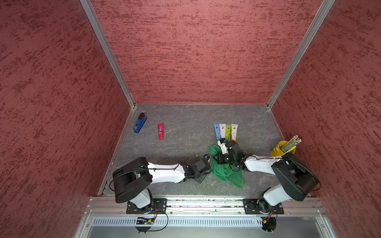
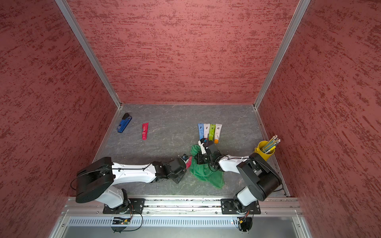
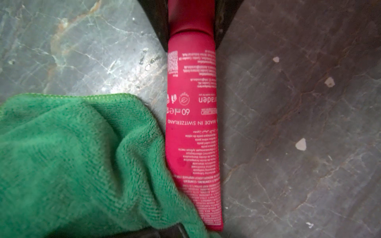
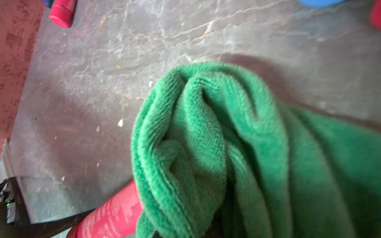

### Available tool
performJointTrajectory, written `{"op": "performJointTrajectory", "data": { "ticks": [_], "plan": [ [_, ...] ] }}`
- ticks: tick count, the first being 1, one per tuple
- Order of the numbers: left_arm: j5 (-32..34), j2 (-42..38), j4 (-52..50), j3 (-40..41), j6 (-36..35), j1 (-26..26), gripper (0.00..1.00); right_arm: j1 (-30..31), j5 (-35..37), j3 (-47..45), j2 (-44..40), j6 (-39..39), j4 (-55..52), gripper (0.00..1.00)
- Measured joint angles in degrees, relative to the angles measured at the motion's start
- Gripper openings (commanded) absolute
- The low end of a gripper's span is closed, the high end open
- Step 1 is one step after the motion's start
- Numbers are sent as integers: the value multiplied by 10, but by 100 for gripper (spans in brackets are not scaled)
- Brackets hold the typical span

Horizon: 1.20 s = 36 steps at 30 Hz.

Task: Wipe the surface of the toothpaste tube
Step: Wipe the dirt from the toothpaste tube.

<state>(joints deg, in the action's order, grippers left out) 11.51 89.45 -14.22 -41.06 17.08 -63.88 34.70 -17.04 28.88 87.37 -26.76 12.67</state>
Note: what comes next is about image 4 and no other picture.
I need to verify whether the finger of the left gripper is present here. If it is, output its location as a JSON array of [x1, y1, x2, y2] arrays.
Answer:
[[1, 208, 94, 238]]

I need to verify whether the white tube pink cap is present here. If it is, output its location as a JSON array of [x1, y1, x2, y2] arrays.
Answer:
[[370, 0, 381, 29]]

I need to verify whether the blue toothpaste tube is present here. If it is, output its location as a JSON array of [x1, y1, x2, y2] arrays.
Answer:
[[299, 0, 345, 8]]

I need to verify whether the green microfiber cloth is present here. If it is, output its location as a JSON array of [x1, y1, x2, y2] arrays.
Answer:
[[131, 62, 381, 238]]

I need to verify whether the pink toothpaste tube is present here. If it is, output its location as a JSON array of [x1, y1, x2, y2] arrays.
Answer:
[[49, 0, 77, 28], [67, 181, 143, 238]]

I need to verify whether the blue stapler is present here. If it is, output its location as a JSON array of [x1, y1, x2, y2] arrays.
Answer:
[[44, 0, 55, 9]]

